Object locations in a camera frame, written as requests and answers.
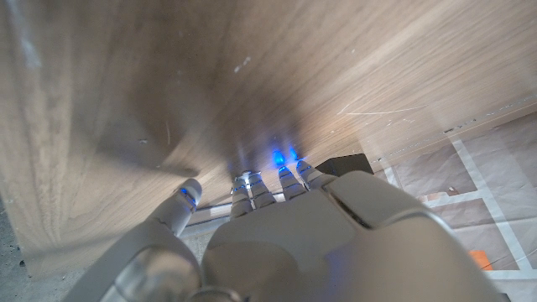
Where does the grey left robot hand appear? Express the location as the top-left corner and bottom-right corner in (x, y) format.
(62, 160), (511, 302)

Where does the printed bookshelf backdrop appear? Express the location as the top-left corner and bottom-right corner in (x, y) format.
(373, 107), (537, 302)

